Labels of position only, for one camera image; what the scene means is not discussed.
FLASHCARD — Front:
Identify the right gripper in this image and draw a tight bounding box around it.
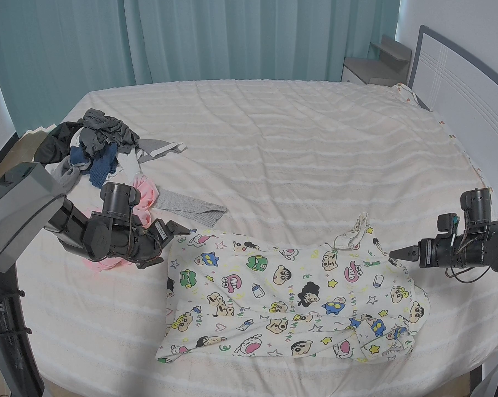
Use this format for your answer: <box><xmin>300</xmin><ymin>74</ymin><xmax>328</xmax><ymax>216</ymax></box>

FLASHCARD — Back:
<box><xmin>418</xmin><ymin>238</ymin><xmax>457</xmax><ymax>269</ymax></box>

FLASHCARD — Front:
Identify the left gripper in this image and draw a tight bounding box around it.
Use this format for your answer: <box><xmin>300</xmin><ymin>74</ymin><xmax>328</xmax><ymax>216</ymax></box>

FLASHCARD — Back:
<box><xmin>127</xmin><ymin>227</ymin><xmax>172</xmax><ymax>270</ymax></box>

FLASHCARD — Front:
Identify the white printed pyjama top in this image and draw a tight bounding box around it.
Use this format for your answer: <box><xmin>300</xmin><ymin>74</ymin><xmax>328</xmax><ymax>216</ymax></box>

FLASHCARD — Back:
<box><xmin>156</xmin><ymin>213</ymin><xmax>431</xmax><ymax>365</ymax></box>

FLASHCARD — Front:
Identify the pile of clothes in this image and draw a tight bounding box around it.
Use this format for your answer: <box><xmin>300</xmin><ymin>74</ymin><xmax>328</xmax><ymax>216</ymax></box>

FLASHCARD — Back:
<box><xmin>33</xmin><ymin>108</ymin><xmax>188</xmax><ymax>192</ymax></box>

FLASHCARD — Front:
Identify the pink garment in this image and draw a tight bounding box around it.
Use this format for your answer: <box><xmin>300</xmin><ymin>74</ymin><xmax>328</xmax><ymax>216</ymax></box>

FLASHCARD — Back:
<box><xmin>81</xmin><ymin>176</ymin><xmax>159</xmax><ymax>273</ymax></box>

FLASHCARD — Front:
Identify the grey knitted garment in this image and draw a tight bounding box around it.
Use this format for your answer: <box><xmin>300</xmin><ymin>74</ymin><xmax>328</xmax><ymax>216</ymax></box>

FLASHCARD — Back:
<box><xmin>154</xmin><ymin>191</ymin><xmax>228</xmax><ymax>227</ymax></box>

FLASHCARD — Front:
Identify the bed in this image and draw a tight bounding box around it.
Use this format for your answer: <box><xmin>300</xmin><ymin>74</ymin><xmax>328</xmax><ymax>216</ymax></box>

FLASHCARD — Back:
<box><xmin>0</xmin><ymin>25</ymin><xmax>498</xmax><ymax>397</ymax></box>

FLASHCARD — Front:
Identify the grey bedside table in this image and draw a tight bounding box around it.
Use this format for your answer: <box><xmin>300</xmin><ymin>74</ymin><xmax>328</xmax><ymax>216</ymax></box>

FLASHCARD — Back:
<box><xmin>342</xmin><ymin>35</ymin><xmax>412</xmax><ymax>85</ymax></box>

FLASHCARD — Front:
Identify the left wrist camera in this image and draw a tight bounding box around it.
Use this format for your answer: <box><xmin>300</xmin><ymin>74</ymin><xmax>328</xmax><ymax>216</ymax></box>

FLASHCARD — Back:
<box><xmin>151</xmin><ymin>219</ymin><xmax>192</xmax><ymax>244</ymax></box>

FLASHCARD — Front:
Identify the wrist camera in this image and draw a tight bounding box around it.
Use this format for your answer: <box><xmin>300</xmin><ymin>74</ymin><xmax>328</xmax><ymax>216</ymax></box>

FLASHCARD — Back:
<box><xmin>151</xmin><ymin>219</ymin><xmax>192</xmax><ymax>244</ymax></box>
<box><xmin>437</xmin><ymin>213</ymin><xmax>457</xmax><ymax>241</ymax></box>

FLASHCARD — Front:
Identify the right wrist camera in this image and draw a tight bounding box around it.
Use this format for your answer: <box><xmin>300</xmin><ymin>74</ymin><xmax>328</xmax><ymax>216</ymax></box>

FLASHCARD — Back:
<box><xmin>437</xmin><ymin>213</ymin><xmax>457</xmax><ymax>241</ymax></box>

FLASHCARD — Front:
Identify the black cable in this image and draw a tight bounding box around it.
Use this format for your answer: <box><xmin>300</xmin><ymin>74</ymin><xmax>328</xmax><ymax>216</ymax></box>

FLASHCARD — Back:
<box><xmin>445</xmin><ymin>262</ymin><xmax>494</xmax><ymax>285</ymax></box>

